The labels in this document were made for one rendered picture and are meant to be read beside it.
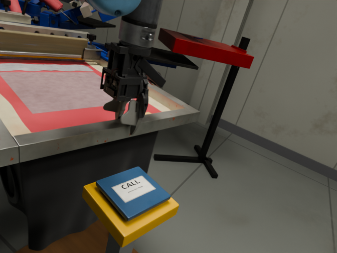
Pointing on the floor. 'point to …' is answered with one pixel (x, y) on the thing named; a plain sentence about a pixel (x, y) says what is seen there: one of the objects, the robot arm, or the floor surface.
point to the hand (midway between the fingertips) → (127, 123)
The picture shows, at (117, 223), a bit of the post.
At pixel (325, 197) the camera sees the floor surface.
